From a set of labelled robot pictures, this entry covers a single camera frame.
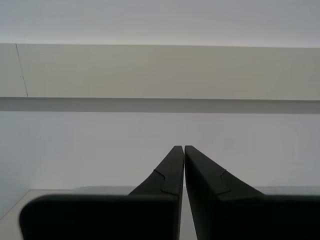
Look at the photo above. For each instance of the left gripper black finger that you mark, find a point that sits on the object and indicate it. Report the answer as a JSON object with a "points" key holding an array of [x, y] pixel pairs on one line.
{"points": [[100, 217], [250, 217]]}

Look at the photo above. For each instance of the beige horizontal wall panel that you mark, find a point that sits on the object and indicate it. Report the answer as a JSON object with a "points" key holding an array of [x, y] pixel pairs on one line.
{"points": [[160, 72]]}

